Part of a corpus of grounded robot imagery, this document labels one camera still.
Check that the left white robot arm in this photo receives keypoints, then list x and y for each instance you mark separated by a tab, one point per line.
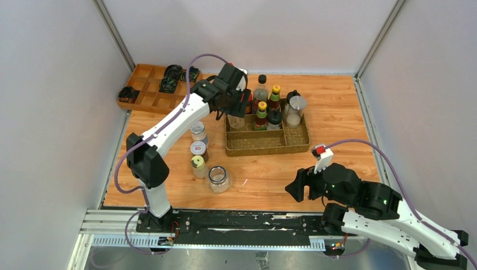
146	153

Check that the red cap sauce bottle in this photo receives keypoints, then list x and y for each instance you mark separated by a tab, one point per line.
249	108

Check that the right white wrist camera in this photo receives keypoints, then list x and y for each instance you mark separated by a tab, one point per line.
324	157

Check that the yellow cap chili sauce bottle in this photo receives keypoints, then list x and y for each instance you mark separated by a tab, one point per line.
274	99

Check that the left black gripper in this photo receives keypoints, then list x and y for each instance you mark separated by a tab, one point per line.
236	108

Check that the pale green cap shaker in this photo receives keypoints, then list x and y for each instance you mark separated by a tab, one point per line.
199	167

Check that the tall black cap oil bottle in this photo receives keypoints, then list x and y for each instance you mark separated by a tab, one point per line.
260	92

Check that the open glass jar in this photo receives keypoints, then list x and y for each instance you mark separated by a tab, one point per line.
219	179

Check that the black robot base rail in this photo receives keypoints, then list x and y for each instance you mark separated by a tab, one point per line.
249	230

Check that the small black cap bottle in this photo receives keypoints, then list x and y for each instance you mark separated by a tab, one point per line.
236	122

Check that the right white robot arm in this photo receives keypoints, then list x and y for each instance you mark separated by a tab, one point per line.
379	213

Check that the yellow cap green bottle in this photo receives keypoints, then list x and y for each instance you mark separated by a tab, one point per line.
260	116

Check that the steel lid glass jar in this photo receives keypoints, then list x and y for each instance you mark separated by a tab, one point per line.
295	112

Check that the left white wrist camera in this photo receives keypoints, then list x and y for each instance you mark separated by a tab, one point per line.
245	78

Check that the wooden compartment organizer box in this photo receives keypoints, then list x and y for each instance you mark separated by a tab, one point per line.
145	81

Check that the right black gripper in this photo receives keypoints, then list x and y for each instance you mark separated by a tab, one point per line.
304	176

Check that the silver lid salt jar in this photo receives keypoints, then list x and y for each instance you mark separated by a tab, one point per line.
198	133

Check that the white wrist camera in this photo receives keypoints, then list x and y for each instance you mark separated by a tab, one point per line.
245	78
324	157

